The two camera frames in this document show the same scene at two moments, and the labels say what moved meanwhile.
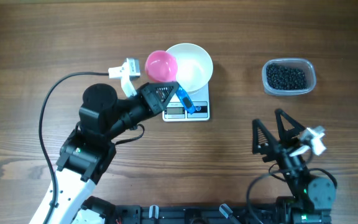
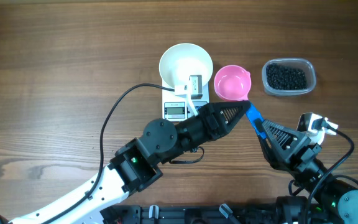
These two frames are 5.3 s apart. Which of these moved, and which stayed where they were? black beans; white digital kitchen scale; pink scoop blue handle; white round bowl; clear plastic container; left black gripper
Moved: pink scoop blue handle; left black gripper
Stayed: clear plastic container; white digital kitchen scale; white round bowl; black beans
